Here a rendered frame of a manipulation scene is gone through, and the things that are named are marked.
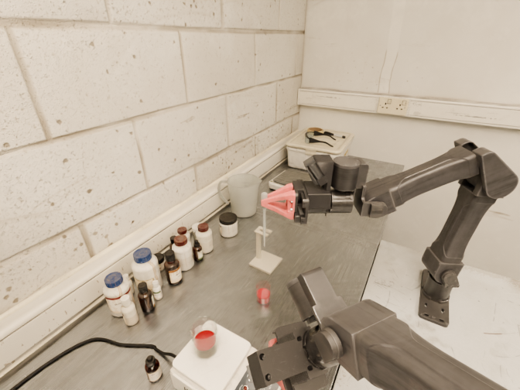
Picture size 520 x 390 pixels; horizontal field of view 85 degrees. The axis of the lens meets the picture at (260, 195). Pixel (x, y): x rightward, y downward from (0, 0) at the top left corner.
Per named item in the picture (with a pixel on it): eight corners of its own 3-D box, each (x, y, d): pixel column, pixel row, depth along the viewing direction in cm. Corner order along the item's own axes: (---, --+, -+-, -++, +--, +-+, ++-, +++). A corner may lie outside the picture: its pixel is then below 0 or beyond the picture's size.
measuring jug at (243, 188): (216, 218, 117) (213, 186, 109) (222, 203, 128) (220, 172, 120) (261, 220, 115) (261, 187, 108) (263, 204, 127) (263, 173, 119)
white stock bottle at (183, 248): (195, 258, 96) (191, 231, 90) (193, 271, 90) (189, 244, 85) (176, 258, 95) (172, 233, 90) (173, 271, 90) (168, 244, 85)
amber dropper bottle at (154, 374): (145, 376, 62) (138, 357, 59) (157, 366, 64) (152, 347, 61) (152, 385, 61) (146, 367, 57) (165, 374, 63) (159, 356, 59)
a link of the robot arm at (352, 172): (339, 169, 56) (398, 169, 57) (329, 153, 64) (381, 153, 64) (332, 218, 62) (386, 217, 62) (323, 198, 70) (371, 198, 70)
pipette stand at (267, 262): (282, 260, 95) (283, 228, 89) (269, 275, 89) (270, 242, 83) (261, 251, 99) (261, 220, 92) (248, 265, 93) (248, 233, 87)
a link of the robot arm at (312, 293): (272, 292, 47) (292, 265, 37) (316, 276, 50) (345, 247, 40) (304, 370, 41) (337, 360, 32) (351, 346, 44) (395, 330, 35)
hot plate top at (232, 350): (253, 346, 60) (253, 343, 60) (218, 400, 51) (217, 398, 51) (208, 320, 66) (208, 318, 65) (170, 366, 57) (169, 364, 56)
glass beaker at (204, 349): (188, 357, 58) (183, 332, 54) (201, 334, 62) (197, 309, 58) (214, 367, 56) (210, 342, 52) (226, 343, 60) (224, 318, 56)
